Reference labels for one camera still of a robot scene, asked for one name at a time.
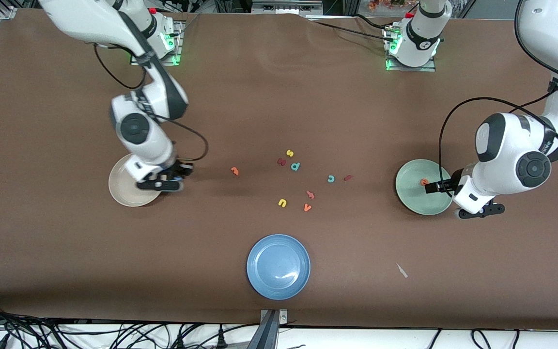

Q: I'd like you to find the green plate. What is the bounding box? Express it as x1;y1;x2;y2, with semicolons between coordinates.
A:
395;159;455;216

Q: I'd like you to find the beige brown plate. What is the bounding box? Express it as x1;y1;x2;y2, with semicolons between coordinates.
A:
108;153;164;207

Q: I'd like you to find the blue plate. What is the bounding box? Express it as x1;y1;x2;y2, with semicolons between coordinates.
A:
247;234;311;301

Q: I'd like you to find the brown table cover sheet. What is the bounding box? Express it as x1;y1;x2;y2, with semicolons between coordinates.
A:
0;9;558;331

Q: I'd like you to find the grey metal box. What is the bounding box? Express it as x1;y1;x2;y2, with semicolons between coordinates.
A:
251;0;323;15

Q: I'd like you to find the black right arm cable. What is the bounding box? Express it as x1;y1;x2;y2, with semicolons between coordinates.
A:
94;43;210;162

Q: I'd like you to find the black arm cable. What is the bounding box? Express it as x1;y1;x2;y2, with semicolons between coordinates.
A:
94;43;210;162
437;0;558;194

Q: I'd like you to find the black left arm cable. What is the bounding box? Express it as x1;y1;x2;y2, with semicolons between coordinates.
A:
437;0;558;194

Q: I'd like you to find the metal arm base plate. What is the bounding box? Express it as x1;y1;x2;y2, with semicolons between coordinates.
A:
385;25;437;73
130;20;184;66

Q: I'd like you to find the looped black floor cable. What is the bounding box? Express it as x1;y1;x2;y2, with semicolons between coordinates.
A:
472;329;494;349

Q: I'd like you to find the aluminium edge bracket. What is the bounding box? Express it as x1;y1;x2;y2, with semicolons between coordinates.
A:
260;309;288;325

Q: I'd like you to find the short black base cable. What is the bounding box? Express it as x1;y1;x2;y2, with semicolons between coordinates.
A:
352;14;391;30

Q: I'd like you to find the long black base cable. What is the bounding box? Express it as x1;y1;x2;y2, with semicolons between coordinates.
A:
306;18;396;42

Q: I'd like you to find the black floor cable bundle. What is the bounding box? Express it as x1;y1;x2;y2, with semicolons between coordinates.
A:
0;301;173;349

